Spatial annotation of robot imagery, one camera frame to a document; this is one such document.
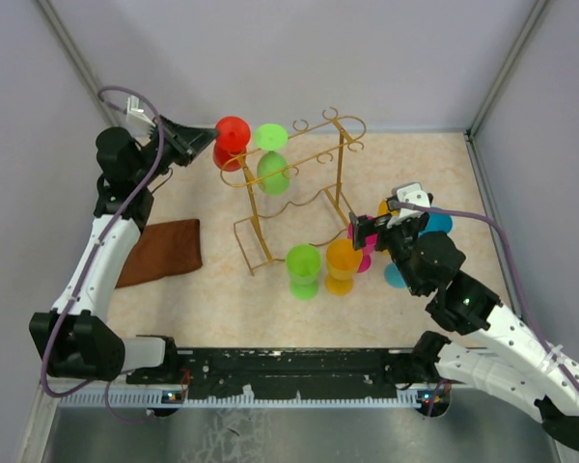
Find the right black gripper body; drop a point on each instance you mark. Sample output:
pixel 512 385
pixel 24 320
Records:
pixel 398 239

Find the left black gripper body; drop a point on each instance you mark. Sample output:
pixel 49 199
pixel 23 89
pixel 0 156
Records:
pixel 171 152

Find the magenta wine glass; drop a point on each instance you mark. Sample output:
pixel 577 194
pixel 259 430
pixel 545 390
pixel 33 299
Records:
pixel 367 251

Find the orange wine glass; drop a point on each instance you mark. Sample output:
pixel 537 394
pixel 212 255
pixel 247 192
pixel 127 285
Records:
pixel 342 263
pixel 383 208

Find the light blue wine glass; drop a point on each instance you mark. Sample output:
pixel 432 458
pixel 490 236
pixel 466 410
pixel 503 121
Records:
pixel 393 277

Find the red wine glass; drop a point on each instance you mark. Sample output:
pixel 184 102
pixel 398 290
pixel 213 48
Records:
pixel 234 136

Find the green wine glass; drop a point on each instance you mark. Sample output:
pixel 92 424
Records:
pixel 270 138
pixel 303 264

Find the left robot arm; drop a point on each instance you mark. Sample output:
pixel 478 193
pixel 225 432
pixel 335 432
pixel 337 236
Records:
pixel 73 338

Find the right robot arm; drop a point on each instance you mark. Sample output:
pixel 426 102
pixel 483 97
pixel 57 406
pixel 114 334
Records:
pixel 484 344

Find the brown folded cloth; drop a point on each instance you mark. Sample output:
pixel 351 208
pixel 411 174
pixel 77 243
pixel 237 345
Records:
pixel 163 250

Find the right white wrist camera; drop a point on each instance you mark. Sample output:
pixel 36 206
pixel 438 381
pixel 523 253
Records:
pixel 402 196

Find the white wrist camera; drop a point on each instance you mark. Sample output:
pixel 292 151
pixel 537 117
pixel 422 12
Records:
pixel 402 196
pixel 135 117

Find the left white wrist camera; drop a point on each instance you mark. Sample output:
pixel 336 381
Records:
pixel 135 117

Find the gold wire glass rack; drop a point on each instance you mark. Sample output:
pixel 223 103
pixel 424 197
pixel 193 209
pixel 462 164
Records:
pixel 315 154

